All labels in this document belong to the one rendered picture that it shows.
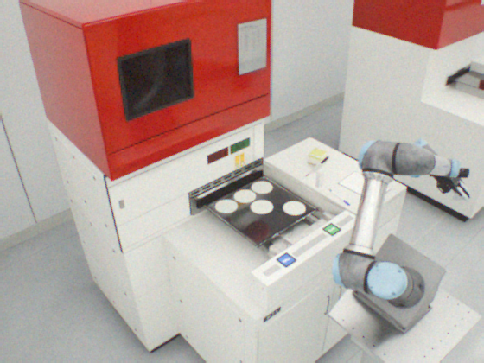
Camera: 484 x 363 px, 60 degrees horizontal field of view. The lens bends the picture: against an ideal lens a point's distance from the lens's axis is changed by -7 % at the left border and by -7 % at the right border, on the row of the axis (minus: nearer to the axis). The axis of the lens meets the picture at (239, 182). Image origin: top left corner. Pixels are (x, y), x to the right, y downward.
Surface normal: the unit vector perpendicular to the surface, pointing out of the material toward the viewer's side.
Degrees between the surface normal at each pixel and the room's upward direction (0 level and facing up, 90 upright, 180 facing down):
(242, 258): 0
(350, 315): 0
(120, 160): 90
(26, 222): 90
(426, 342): 0
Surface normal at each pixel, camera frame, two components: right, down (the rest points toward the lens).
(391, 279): -0.48, -0.30
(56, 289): -0.02, -0.82
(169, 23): 0.65, 0.43
